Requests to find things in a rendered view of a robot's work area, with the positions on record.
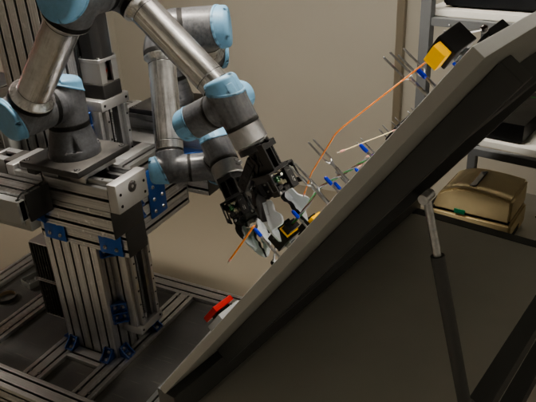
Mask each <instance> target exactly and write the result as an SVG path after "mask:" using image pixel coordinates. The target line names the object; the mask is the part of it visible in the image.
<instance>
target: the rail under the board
mask: <svg viewBox="0 0 536 402"><path fill-rule="evenodd" d="M418 204H419V202H418V200H417V201H416V202H414V203H413V204H412V205H411V206H410V207H409V208H408V209H407V210H406V211H404V212H403V213H402V214H401V215H399V216H398V217H397V218H396V219H395V220H393V221H392V222H391V223H390V224H389V225H387V226H386V227H385V228H384V229H383V230H382V231H381V232H380V233H379V234H377V235H376V236H375V237H374V238H373V239H371V240H370V241H369V242H368V243H367V244H366V245H364V246H363V247H362V248H361V249H360V250H358V251H357V252H356V253H355V254H354V255H353V256H352V257H351V258H350V259H348V260H347V261H346V262H345V263H344V264H342V265H341V266H340V267H339V268H338V269H336V270H335V271H334V272H333V273H332V274H331V275H330V276H328V277H327V279H325V280H324V281H323V282H322V283H321V284H319V285H318V286H317V287H316V288H315V289H313V290H312V291H311V292H310V293H309V294H307V295H306V296H305V297H304V298H303V299H302V300H300V302H299V303H298V304H296V305H295V306H294V307H293V308H292V309H290V310H289V311H288V312H287V313H285V314H284V315H283V316H282V317H281V318H279V319H278V320H277V321H276V322H275V323H274V324H272V326H271V327H269V328H268V329H267V330H266V331H265V332H264V333H262V334H261V335H260V336H259V337H258V338H256V339H255V340H254V341H253V342H252V343H250V344H249V345H248V346H247V347H246V348H245V349H244V350H243V351H242V352H241V353H240V354H239V355H238V356H237V357H236V358H234V359H233V360H232V361H231V362H230V363H227V362H226V361H225V359H224V358H223V357H222V355H221V354H220V353H219V352H218V351H216V352H215V353H214V354H213V355H211V356H210V357H209V358H208V359H206V360H205V361H204V362H203V363H202V364H201V365H200V366H198V367H197V368H196V369H195V370H193V371H192V372H191V373H190V374H188V375H187V376H186V377H184V378H183V379H182V380H181V381H180V382H179V383H178V384H177V385H175V386H174V387H173V388H172V389H170V390H169V391H168V392H166V393H163V391H162V390H161V389H160V387H161V386H162V385H160V386H159V387H158V388H157V389H158V394H159V399H160V402H198V401H199V400H201V399H202V398H203V397H204V396H205V395H206V394H208V393H209V391H210V390H212V389H213V388H214V387H215V386H216V385H217V384H218V383H219V382H221V381H222V380H223V379H224V378H225V377H226V376H228V375H229V374H230V373H231V372H232V371H233V370H235V369H236V368H237V367H238V366H239V365H240V364H241V363H242V362H244V360H245V359H247V358H248V357H249V356H250V355H251V354H252V353H254V352H255V351H256V350H257V349H258V348H259V347H261V346H262V345H263V344H264V343H265V342H266V341H268V340H269V339H270V338H271V337H272V336H273V335H275V334H276V332H277V331H279V329H281V328H282V327H283V326H284V325H285V324H286V323H288V322H289V321H290V320H291V319H292V318H293V317H295V316H296V315H297V314H298V313H299V312H300V311H302V310H303V309H304V308H305V307H306V306H307V305H308V304H309V303H310V302H311V301H312V300H314V299H315V298H316V297H317V296H318V295H319V294H321V293H322V292H323V291H324V290H325V289H326V288H328V287H329V286H330V285H331V284H332V283H333V282H335V281H336V280H337V279H338V278H339V277H340V276H341V275H342V274H343V273H344V272H345V271H346V270H348V269H349V268H350V267H351V266H352V265H353V264H355V263H356V262H357V261H358V260H359V259H360V258H362V257H363V256H364V255H365V254H366V253H367V252H369V251H370V250H371V249H372V248H373V247H374V246H375V245H376V244H377V243H378V242H379V241H381V240H382V239H383V238H384V237H385V236H386V235H388V234H389V233H390V232H391V231H392V230H393V229H395V228H396V227H397V226H398V225H399V224H400V223H402V222H403V221H404V220H405V219H406V218H407V217H408V216H409V215H410V214H411V213H412V212H413V211H415V210H416V209H417V208H418Z"/></svg>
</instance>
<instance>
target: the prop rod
mask: <svg viewBox="0 0 536 402"><path fill-rule="evenodd" d="M435 195H436V193H435V191H434V190H433V189H431V188H428V189H427V190H426V191H425V192H423V193H422V194H421V195H420V196H419V197H418V202H419V203H420V204H421V205H424V210H425V215H426V220H427V225H428V232H429V237H430V241H431V245H432V253H433V257H435V258H438V257H440V256H441V255H442V254H441V249H440V244H439V236H438V232H437V227H436V219H435V215H434V210H433V206H432V199H433V198H434V197H435Z"/></svg>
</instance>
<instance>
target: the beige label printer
mask: <svg viewBox="0 0 536 402"><path fill-rule="evenodd" d="M527 184H528V182H526V180H525V179H523V178H520V177H517V176H514V175H508V174H506V173H502V172H498V171H492V170H487V169H483V168H469V169H464V170H462V171H459V172H458V173H457V174H456V175H455V176H454V177H453V178H452V179H451V180H450V181H449V182H448V183H447V184H446V185H445V187H444V188H443V189H442V190H441V191H440V192H439V193H438V195H437V196H436V197H435V198H434V199H433V200H432V206H433V210H434V212H435V213H437V214H441V215H446V216H449V217H452V218H455V219H460V220H463V221H466V222H469V223H474V224H478V225H480V226H484V227H489V228H492V229H495V230H498V231H503V232H506V233H509V234H513V235H515V233H516V231H517V230H518V228H519V227H520V226H521V224H522V222H523V220H524V214H525V209H526V204H525V203H524V201H525V198H526V189H527Z"/></svg>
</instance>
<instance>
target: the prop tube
mask: <svg viewBox="0 0 536 402"><path fill-rule="evenodd" d="M441 254H442V255H441V256H440V257H438V258H435V257H433V254H432V255H431V256H430V257H431V262H432V269H433V274H434V279H435V287H436V291H437V295H438V300H439V307H440V312H441V317H442V321H443V329H444V333H445V338H446V342H447V351H448V355H449V359H450V364H451V371H452V376H453V381H454V385H455V393H456V397H457V401H458V402H475V401H473V399H471V397H470V393H469V388H468V383H467V374H466V370H465V365H464V361H463V353H462V348H461V343H460V339H459V331H458V326H457V321H456V316H455V308H454V303H453V299H452V294H451V286H450V282H449V277H448V272H447V263H446V259H445V254H444V253H441Z"/></svg>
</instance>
